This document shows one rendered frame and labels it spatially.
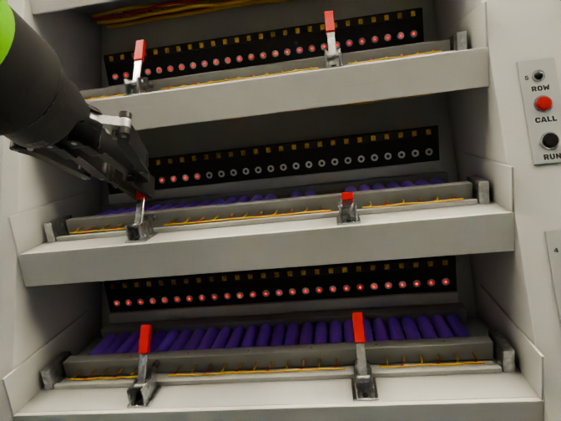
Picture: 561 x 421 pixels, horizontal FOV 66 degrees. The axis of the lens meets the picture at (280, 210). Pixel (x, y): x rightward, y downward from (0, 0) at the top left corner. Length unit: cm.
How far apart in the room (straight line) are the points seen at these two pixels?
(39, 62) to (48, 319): 41
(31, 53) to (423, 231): 41
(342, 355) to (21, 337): 41
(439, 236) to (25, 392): 54
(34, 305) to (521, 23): 71
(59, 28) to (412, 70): 56
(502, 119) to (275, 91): 27
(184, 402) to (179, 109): 36
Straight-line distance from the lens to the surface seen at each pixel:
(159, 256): 56
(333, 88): 56
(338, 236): 51
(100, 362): 67
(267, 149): 69
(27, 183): 68
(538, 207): 55
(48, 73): 39
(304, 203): 57
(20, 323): 66
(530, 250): 54
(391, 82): 57
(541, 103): 58
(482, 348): 60
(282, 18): 84
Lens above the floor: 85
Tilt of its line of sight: 9 degrees up
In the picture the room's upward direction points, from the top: 4 degrees counter-clockwise
